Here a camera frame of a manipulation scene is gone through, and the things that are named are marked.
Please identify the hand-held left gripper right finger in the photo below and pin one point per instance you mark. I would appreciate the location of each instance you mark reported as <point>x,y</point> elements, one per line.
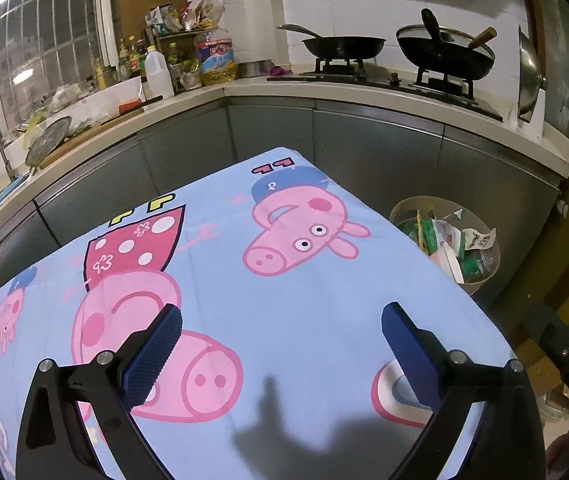
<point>409,355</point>

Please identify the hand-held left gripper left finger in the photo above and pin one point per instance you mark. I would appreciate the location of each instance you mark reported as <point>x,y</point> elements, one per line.
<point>157,355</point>

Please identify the beige round waste bin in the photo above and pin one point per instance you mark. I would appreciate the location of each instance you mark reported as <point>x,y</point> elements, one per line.
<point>481,286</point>

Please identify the beige paper box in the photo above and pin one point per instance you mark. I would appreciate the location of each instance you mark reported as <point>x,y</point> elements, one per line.
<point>447,266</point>

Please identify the clear bottle green label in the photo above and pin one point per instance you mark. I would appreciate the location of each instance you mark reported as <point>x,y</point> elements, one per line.
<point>479,267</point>

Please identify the blue pig printed tablecloth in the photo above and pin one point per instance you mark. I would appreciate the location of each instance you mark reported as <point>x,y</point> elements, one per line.
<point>274,320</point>

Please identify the yellow green stick packet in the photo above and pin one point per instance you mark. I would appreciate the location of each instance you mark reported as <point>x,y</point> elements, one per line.
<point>419,230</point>

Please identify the white black printed wrapper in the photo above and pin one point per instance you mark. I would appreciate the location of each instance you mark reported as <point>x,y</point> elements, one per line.
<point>479,239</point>

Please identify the grey kitchen cabinet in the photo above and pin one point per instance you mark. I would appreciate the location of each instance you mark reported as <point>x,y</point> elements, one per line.
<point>364,145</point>

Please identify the white dish tray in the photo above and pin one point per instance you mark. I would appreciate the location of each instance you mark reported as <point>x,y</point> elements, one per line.
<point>109,97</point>

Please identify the black gas stove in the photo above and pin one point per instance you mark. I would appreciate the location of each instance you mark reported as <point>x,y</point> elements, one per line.
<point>389,82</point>

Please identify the white plastic jug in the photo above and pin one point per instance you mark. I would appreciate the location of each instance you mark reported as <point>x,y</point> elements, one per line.
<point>158,75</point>

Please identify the steel wok lid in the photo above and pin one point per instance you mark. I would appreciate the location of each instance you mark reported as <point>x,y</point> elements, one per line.
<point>529,75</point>

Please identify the large cooking oil bottle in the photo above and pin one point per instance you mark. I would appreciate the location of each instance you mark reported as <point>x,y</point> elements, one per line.
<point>216,60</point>

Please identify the steel bowl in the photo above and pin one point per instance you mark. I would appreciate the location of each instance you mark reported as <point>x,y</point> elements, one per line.
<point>255,68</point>

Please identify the purple cloth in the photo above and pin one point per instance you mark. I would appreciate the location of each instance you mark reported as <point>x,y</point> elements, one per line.
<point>280,69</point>

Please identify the black frying pan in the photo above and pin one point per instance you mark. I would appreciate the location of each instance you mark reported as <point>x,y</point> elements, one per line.
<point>344,47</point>

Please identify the barred kitchen window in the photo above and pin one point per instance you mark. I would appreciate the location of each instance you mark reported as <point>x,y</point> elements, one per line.
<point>49,35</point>

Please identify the pile of food packets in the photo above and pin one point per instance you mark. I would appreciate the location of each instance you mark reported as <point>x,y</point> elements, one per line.
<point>189,15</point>

